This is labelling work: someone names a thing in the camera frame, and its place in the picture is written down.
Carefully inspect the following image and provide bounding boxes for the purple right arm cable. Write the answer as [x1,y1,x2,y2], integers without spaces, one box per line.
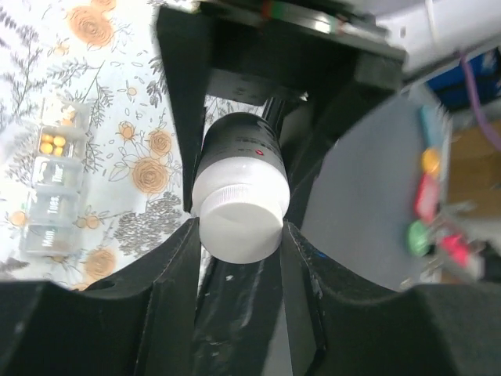
[457,49,501,152]

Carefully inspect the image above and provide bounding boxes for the orange pills in organizer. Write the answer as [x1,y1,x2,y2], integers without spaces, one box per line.
[38,133,70,157]

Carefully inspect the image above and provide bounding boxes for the white bottle cap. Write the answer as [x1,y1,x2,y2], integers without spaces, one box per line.
[198,184,283,264]

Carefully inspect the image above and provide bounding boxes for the white pill bottle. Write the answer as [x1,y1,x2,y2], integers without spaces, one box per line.
[192,112,290,214]

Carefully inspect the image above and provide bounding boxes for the colourful button panel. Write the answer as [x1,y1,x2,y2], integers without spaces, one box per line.
[406,146,485,280]

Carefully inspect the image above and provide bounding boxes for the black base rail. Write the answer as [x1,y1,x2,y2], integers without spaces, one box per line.
[191,254,292,375]

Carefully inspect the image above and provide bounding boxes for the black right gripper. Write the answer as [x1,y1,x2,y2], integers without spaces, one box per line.
[156,1,405,228]

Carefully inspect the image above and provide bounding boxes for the blue plastic bin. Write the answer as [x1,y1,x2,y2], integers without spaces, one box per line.
[424,49,501,109]

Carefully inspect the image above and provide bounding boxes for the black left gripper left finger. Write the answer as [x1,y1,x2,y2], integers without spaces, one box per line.
[1,219,200,375]

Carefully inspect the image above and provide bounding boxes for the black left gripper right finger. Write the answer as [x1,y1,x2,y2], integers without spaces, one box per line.
[279,223,500,375]

